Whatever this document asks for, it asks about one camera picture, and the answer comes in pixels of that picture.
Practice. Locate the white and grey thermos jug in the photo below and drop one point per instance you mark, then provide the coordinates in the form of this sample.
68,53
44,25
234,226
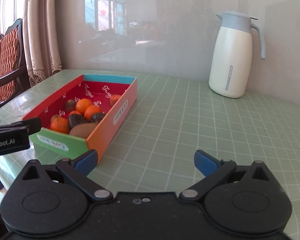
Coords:
233,53

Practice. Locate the wooden sofa with red cushions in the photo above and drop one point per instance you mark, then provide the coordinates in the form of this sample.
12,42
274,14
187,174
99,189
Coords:
14,78

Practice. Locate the orange tangerine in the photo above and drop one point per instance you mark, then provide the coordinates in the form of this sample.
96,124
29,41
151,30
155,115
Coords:
91,110
60,125
82,105

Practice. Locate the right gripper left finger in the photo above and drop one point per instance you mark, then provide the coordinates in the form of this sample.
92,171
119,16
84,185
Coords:
75,173

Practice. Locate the beige lace curtain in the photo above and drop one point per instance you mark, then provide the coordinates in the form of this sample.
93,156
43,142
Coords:
40,40

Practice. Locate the dark brown fruit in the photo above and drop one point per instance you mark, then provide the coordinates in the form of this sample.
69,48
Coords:
97,117
75,119

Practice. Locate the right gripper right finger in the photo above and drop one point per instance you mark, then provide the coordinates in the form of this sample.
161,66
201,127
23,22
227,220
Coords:
216,172

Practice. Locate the colourful cardboard box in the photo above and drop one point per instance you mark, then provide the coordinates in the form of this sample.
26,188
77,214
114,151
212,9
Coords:
98,89

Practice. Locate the brown kiwi fruit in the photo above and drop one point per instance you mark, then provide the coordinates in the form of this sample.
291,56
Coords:
82,130

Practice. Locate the red hawthorn piece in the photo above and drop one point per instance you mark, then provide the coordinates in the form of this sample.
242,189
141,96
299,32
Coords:
70,105
54,117

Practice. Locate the green grid tablecloth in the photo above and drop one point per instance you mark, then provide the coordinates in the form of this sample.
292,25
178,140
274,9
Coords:
150,161

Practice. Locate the orange fruit piece front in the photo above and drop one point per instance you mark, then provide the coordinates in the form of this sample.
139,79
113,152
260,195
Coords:
74,112

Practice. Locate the orange-red fruit piece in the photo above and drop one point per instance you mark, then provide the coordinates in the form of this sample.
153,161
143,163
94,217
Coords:
114,98

